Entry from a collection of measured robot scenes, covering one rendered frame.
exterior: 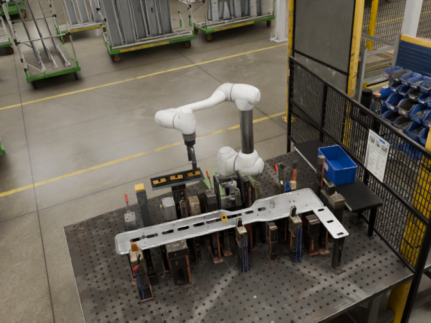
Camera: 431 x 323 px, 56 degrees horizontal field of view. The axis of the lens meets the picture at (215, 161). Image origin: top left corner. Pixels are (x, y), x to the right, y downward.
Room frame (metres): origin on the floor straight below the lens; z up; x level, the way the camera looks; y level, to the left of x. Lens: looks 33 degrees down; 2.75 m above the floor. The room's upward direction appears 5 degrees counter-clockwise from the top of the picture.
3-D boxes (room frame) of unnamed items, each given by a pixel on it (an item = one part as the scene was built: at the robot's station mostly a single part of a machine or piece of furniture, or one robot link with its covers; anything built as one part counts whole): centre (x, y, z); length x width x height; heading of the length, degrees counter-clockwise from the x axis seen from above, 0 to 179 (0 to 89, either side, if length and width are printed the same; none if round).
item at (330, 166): (2.40, -0.86, 1.09); 0.30 x 0.17 x 0.13; 7
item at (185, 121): (2.34, 0.17, 1.58); 0.13 x 0.11 x 0.16; 61
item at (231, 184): (2.25, -0.07, 0.94); 0.18 x 0.13 x 0.49; 103
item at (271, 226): (1.92, -0.33, 0.84); 0.11 x 0.08 x 0.29; 13
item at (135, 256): (1.71, 0.51, 0.88); 0.15 x 0.11 x 0.36; 13
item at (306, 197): (2.02, -0.01, 1.00); 1.38 x 0.22 x 0.02; 103
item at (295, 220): (1.92, -0.47, 0.87); 0.12 x 0.09 x 0.35; 13
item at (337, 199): (2.07, -0.77, 0.88); 0.08 x 0.08 x 0.36; 13
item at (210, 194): (2.21, 0.05, 0.89); 0.13 x 0.11 x 0.38; 13
